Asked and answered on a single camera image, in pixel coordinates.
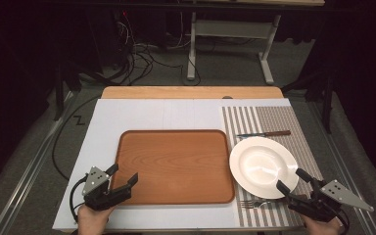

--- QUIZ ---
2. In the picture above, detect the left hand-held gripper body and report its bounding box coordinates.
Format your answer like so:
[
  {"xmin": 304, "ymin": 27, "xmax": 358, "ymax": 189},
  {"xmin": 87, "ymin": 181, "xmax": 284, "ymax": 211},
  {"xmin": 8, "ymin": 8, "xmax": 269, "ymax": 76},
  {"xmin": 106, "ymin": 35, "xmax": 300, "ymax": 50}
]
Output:
[{"xmin": 81, "ymin": 165, "xmax": 133, "ymax": 212}]

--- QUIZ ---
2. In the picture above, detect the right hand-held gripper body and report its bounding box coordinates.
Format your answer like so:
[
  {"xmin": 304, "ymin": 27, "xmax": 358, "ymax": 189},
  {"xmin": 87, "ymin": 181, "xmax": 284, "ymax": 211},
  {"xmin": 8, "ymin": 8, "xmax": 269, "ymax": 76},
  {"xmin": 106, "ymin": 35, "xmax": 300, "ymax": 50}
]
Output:
[{"xmin": 287, "ymin": 179, "xmax": 375, "ymax": 223}]

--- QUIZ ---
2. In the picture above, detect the white round plate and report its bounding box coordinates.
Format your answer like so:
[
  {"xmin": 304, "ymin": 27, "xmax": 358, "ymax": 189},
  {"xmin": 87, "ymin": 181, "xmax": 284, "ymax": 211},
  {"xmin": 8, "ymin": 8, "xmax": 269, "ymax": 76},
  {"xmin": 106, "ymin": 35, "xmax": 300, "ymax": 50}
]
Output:
[{"xmin": 228, "ymin": 136, "xmax": 300, "ymax": 200}]

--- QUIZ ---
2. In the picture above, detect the silver fork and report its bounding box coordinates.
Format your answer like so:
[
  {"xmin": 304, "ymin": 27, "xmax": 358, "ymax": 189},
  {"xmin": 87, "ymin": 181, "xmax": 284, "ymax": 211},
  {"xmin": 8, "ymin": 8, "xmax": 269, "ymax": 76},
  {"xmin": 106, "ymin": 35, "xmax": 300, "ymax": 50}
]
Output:
[{"xmin": 240, "ymin": 194, "xmax": 307, "ymax": 210}]

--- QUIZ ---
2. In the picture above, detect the wooden tray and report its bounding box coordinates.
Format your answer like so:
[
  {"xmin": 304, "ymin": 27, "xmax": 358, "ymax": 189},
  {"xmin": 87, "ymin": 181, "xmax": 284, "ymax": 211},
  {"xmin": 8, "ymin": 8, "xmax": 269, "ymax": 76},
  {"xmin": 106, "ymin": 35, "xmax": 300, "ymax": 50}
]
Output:
[{"xmin": 112, "ymin": 128, "xmax": 236, "ymax": 207}]

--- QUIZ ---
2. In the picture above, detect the wooden handled knife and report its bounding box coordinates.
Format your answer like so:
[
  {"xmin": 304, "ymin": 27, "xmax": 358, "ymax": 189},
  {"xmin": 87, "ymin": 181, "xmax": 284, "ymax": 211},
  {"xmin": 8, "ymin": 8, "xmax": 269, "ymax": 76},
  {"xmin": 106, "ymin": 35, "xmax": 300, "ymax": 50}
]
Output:
[{"xmin": 236, "ymin": 129, "xmax": 292, "ymax": 138}]

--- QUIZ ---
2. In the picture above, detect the person's left hand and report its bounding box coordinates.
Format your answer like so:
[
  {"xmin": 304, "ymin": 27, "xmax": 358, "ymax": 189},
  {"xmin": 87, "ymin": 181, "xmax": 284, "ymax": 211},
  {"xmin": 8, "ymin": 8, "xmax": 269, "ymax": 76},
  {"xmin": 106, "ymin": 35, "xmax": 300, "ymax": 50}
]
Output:
[{"xmin": 76, "ymin": 204, "xmax": 116, "ymax": 235}]

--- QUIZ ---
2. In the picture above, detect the person's right hand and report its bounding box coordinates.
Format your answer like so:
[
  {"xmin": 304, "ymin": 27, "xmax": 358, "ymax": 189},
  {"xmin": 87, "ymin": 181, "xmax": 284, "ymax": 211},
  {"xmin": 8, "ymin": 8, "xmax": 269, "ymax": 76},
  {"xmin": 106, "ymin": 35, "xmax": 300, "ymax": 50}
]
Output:
[{"xmin": 299, "ymin": 212, "xmax": 344, "ymax": 235}]

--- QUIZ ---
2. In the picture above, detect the white table cover sheet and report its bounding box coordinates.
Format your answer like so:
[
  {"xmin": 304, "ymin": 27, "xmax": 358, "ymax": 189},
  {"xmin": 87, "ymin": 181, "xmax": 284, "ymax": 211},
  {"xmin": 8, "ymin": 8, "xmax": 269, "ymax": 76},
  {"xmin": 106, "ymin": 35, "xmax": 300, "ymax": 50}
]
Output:
[{"xmin": 52, "ymin": 98, "xmax": 292, "ymax": 231}]

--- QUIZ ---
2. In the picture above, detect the striped grey placemat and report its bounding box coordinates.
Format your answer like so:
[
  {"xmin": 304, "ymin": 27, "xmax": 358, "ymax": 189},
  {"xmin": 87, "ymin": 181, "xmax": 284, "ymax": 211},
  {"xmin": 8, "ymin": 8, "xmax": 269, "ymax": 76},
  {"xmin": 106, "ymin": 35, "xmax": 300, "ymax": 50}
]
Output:
[{"xmin": 221, "ymin": 105, "xmax": 324, "ymax": 229}]

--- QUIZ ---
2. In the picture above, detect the black metal stand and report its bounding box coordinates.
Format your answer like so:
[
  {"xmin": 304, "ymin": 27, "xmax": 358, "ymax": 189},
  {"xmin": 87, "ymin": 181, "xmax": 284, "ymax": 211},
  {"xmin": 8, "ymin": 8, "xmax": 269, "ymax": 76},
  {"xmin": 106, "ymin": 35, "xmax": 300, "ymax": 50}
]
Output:
[
  {"xmin": 52, "ymin": 58, "xmax": 83, "ymax": 121},
  {"xmin": 281, "ymin": 70, "xmax": 335, "ymax": 135}
]

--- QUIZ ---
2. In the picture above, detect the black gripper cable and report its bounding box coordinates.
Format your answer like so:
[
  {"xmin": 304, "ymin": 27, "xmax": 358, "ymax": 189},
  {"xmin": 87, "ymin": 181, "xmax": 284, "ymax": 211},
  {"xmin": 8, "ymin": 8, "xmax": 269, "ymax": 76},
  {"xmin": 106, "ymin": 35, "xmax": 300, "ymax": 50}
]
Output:
[
  {"xmin": 336, "ymin": 209, "xmax": 351, "ymax": 235},
  {"xmin": 69, "ymin": 174, "xmax": 90, "ymax": 223}
]

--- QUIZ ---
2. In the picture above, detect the black floor cable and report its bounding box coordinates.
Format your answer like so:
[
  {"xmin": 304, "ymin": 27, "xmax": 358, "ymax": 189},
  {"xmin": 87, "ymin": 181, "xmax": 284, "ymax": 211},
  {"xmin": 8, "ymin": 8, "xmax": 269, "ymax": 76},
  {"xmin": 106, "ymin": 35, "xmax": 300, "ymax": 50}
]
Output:
[{"xmin": 51, "ymin": 94, "xmax": 103, "ymax": 182}]

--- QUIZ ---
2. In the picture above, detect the bundle of floor cables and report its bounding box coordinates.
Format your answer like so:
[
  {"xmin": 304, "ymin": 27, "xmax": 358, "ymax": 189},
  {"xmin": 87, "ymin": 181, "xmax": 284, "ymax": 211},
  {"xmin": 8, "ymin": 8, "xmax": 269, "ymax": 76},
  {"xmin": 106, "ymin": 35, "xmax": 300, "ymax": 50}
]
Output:
[{"xmin": 111, "ymin": 9, "xmax": 204, "ymax": 86}]

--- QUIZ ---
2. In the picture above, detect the white metal table frame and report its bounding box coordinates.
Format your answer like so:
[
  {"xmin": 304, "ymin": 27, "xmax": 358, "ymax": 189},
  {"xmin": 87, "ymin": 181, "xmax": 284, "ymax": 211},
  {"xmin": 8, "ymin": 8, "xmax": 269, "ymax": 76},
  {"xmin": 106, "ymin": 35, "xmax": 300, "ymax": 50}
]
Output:
[{"xmin": 186, "ymin": 11, "xmax": 282, "ymax": 86}]

